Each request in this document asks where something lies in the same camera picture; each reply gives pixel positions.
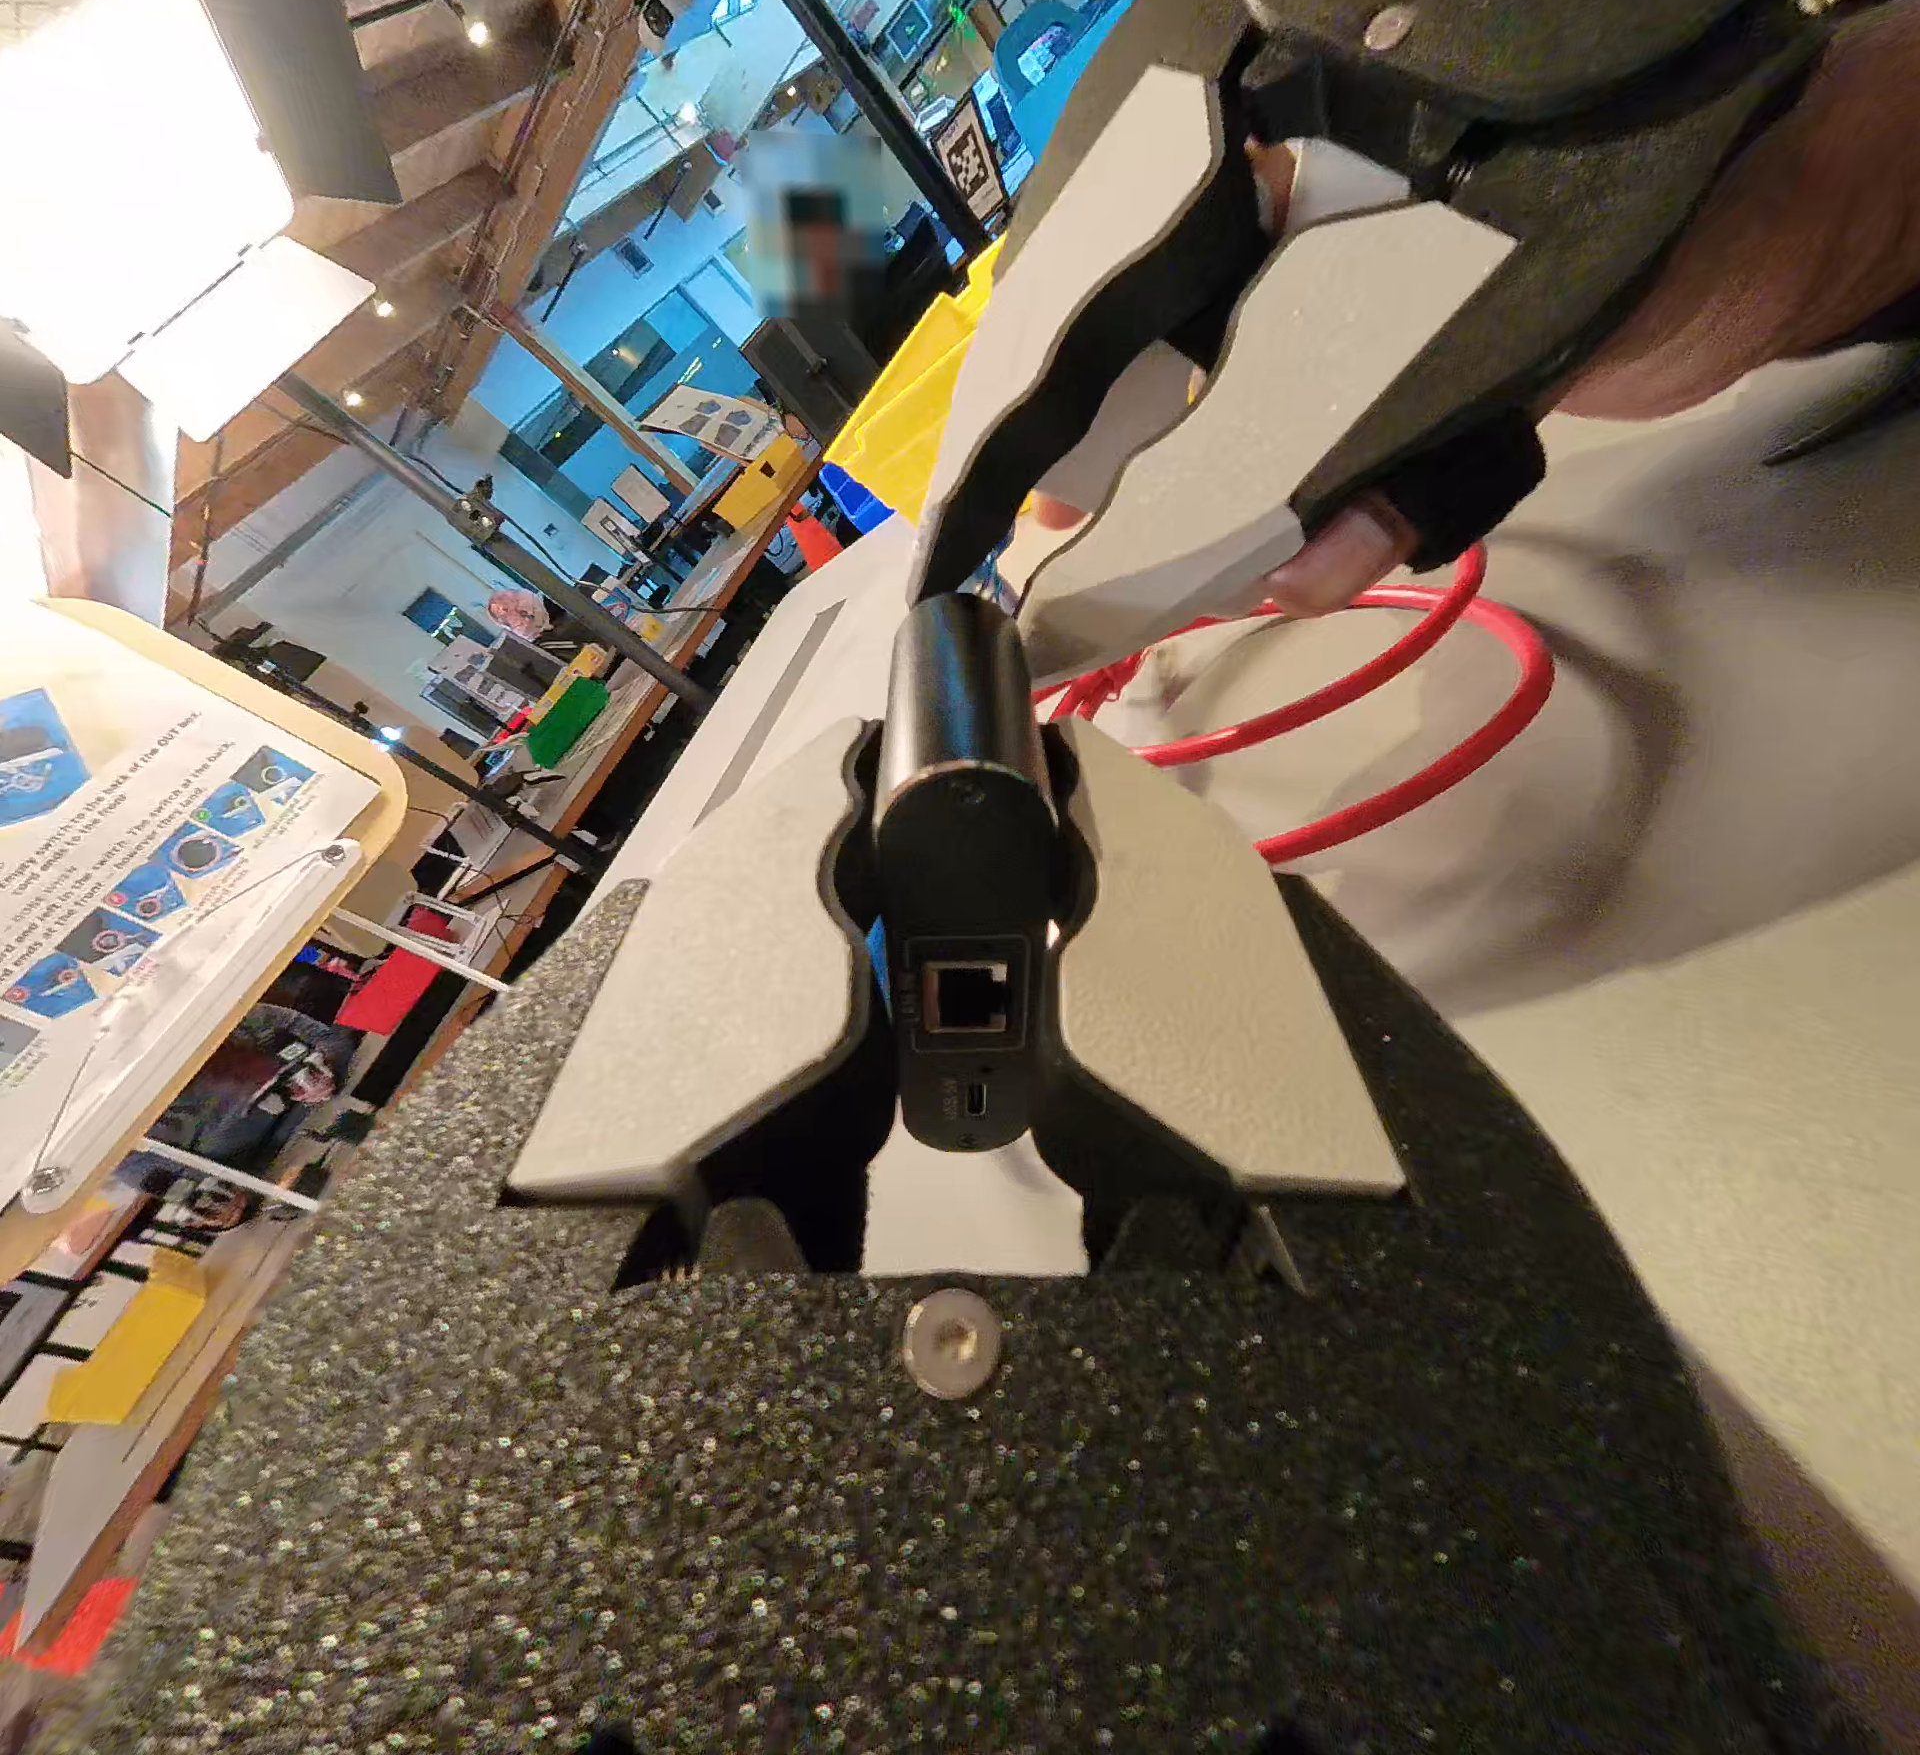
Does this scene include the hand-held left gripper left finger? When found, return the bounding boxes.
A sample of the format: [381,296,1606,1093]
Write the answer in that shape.
[507,721,888,1209]

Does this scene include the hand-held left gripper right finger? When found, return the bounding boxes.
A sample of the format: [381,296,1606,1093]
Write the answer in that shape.
[1044,721,1412,1204]

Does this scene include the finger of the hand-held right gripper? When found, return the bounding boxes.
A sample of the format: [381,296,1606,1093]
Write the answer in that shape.
[1021,201,1522,681]
[913,61,1264,606]

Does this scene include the yellow plastic bin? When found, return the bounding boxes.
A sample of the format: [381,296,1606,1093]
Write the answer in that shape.
[824,236,1004,530]

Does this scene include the black ethernet port adapter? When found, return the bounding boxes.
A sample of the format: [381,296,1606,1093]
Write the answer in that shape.
[870,591,1079,1159]

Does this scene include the red ethernet cable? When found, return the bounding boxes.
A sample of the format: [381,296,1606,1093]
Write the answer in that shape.
[1033,537,1562,872]

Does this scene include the person's right hand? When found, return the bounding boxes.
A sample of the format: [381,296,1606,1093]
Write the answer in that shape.
[1273,0,1920,619]

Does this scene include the black white marker sign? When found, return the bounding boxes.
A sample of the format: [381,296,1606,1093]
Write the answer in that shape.
[930,98,1011,230]

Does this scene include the red plastic bin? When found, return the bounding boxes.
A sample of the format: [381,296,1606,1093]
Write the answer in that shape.
[333,943,461,1041]

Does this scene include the green plastic bin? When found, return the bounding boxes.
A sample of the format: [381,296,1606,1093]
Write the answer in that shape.
[525,676,611,771]

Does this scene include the black light stand pole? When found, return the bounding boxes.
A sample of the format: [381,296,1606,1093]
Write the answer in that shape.
[661,0,995,260]

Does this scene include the white document stand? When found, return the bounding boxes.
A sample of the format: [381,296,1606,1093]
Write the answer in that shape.
[0,598,513,1277]

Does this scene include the small yellow box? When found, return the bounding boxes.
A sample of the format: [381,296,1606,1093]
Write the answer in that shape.
[718,431,814,537]

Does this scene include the grey steel pipe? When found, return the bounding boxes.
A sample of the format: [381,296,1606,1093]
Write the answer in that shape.
[277,368,714,715]

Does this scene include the printed instruction sheet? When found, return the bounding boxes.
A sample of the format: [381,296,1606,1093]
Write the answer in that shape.
[0,683,383,1195]

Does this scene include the yellow paper sheet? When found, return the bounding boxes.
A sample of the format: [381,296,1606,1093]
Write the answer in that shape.
[44,1248,212,1431]

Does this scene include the studio light panel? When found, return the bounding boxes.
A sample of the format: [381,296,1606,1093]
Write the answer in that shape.
[0,0,404,485]

